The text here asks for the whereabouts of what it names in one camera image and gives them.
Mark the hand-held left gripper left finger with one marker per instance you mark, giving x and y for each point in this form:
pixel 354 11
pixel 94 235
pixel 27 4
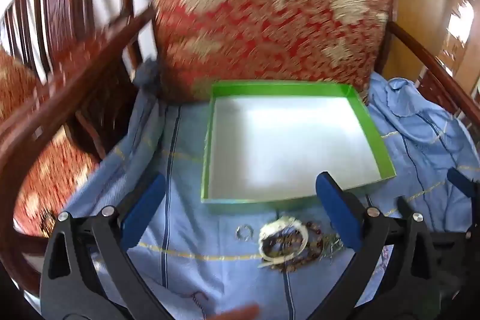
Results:
pixel 144 207

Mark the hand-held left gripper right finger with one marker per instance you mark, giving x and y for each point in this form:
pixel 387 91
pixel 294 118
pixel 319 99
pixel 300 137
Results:
pixel 337 209

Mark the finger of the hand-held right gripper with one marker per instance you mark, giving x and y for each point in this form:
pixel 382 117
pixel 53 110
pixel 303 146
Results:
pixel 464 183

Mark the gold green leaf ornament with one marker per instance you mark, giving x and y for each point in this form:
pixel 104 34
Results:
pixel 330 243

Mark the green cardboard box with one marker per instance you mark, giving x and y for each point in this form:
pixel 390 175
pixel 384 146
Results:
pixel 292 136

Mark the light blue striped cloth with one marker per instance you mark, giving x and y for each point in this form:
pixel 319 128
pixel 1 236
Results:
pixel 195 230

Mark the red gold patterned seat cushion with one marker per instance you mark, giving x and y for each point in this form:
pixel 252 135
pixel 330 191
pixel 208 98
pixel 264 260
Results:
pixel 41 170

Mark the dark wooden chair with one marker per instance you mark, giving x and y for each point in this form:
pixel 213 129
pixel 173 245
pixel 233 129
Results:
pixel 75 80

